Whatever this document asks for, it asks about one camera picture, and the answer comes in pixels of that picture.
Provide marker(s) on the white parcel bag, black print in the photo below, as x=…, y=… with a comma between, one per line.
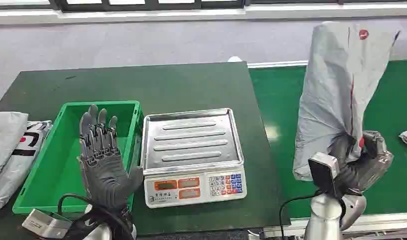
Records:
x=18, y=165

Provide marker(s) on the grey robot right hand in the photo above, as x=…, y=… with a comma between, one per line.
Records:
x=366, y=172

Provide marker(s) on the black window frame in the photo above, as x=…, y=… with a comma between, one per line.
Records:
x=140, y=4

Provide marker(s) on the green conveyor belt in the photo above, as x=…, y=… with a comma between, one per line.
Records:
x=279, y=99

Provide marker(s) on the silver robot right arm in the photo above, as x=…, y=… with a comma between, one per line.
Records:
x=326, y=215

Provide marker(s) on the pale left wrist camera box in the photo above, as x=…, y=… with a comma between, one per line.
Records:
x=46, y=224

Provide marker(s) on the small white object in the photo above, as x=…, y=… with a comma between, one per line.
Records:
x=234, y=59

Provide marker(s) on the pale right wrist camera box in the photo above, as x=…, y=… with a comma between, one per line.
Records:
x=322, y=172

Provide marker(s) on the green plastic crate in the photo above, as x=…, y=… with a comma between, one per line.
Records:
x=54, y=165

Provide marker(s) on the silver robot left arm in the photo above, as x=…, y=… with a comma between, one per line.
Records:
x=100, y=225

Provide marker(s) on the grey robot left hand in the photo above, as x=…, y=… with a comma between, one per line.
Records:
x=104, y=175

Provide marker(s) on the silver conveyor side rail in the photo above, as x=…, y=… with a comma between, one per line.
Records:
x=382, y=222

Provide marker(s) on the plain grey parcel bag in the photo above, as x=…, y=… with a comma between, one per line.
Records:
x=4, y=139

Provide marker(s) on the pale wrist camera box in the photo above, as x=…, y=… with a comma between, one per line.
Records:
x=322, y=172
x=46, y=224

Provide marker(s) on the steel platform weighing scale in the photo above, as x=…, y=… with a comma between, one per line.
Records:
x=192, y=155

